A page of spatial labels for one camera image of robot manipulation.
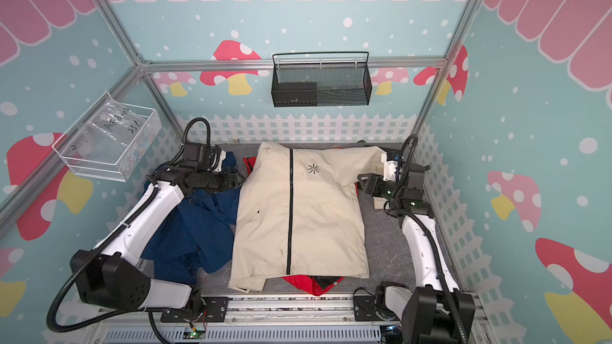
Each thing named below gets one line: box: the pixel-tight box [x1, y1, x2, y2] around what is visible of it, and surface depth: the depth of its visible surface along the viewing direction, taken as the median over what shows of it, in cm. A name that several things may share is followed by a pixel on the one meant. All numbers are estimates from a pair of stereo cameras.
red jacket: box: [243, 146, 360, 297], surface depth 79 cm
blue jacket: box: [141, 150, 240, 286], surface depth 84 cm
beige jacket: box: [228, 142, 388, 291], surface depth 91 cm
